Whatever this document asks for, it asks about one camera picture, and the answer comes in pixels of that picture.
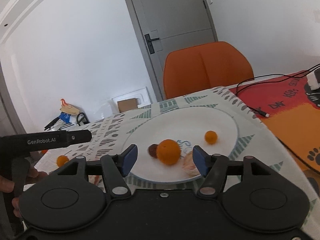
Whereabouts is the blue white bag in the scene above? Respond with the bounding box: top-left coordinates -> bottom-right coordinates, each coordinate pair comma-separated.
59,112 -> 75,124

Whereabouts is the small orange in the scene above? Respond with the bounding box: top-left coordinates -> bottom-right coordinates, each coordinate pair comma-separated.
56,155 -> 70,167
204,131 -> 218,145

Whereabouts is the white charger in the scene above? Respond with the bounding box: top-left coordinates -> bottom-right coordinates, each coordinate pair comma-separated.
306,69 -> 320,90

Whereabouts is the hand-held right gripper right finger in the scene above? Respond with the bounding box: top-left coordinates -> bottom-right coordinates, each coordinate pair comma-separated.
192,145 -> 275,199

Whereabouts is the black door handle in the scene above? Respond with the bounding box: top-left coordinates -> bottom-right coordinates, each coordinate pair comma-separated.
144,33 -> 160,54

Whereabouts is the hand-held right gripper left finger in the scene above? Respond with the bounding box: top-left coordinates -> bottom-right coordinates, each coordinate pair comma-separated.
54,144 -> 138,198

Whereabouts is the large orange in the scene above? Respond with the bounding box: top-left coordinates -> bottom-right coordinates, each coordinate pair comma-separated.
157,139 -> 181,166

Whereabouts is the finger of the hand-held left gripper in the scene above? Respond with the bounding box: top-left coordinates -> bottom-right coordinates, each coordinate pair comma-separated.
66,129 -> 92,146

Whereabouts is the person's left hand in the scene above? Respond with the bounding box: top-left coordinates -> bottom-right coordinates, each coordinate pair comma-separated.
0,166 -> 49,219

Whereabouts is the peeled orange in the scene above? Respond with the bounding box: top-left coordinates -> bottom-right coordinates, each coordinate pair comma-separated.
182,151 -> 202,177
89,175 -> 103,188

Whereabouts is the patterned tablecloth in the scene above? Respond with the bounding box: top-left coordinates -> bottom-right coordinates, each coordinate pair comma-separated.
34,85 -> 317,233

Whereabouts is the black rack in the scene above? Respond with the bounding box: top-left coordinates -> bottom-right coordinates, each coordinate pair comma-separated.
76,113 -> 90,126

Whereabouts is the orange chair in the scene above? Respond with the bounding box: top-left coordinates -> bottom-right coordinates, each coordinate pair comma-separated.
163,41 -> 255,100

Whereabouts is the grey door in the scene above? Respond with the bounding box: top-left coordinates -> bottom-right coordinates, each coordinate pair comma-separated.
119,0 -> 218,104

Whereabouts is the cardboard piece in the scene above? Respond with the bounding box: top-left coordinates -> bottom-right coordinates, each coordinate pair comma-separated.
117,98 -> 138,113

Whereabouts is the black cable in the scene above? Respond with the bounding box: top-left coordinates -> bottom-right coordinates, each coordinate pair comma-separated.
236,64 -> 320,117

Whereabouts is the white foam packaging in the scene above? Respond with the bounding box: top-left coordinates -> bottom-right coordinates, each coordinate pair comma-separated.
111,87 -> 151,114

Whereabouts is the white plate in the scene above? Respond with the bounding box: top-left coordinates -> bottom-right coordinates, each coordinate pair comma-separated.
122,107 -> 239,183

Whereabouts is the red orange printed mat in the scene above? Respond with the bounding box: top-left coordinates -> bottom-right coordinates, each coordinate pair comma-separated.
229,70 -> 320,174

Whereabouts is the brown round fruit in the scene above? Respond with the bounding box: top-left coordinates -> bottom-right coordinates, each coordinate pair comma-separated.
148,144 -> 159,159

